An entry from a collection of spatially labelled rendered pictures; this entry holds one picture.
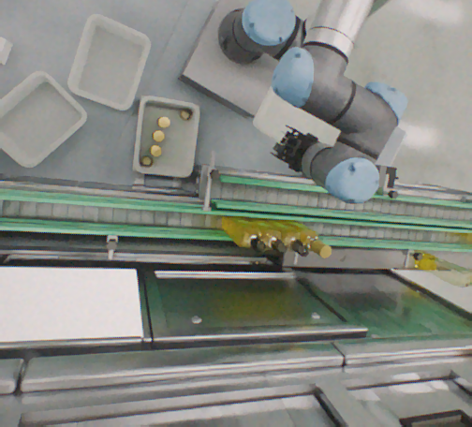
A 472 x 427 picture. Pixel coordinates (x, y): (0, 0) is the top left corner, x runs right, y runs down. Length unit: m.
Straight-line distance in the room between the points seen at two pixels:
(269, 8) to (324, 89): 0.44
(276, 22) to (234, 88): 0.27
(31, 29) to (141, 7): 0.31
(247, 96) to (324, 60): 0.60
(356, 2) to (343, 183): 0.26
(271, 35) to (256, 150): 0.46
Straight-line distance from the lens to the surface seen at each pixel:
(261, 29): 0.92
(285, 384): 0.70
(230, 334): 0.74
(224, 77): 1.11
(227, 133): 1.21
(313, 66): 0.54
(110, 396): 0.64
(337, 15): 0.58
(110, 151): 1.17
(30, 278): 0.95
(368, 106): 0.59
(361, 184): 0.59
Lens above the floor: 1.92
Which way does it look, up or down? 69 degrees down
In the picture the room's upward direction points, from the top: 118 degrees clockwise
